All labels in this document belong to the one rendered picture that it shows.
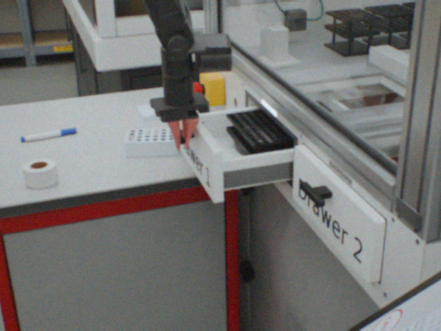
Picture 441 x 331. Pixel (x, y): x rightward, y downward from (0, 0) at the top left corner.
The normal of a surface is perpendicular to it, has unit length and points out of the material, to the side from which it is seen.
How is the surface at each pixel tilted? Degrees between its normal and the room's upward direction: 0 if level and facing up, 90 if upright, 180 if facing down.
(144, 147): 90
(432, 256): 90
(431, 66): 90
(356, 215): 90
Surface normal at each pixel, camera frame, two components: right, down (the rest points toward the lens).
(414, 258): -0.96, 0.15
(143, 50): 0.30, 0.41
